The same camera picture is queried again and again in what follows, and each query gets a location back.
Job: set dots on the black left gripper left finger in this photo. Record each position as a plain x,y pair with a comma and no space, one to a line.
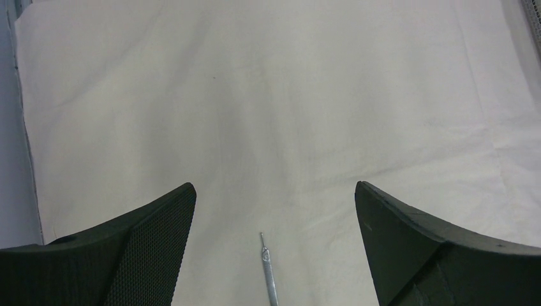
133,259

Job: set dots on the beige wrapping cloth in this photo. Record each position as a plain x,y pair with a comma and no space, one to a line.
274,110

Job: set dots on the steel scalpel handle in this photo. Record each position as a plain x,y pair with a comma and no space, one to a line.
268,273

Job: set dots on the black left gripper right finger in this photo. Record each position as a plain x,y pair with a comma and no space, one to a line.
416,258

